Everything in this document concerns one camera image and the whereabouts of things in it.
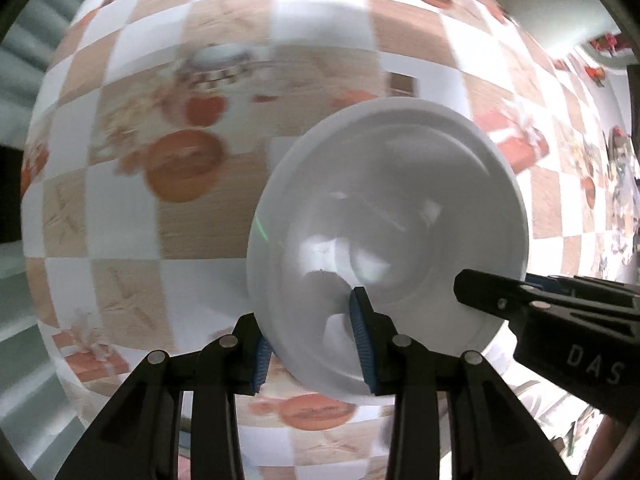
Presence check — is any white foam bowl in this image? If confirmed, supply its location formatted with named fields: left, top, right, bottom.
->
left=246, top=98, right=528, bottom=404

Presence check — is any patterned vinyl tablecloth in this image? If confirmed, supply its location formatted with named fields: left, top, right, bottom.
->
left=21, top=0, right=639, bottom=479

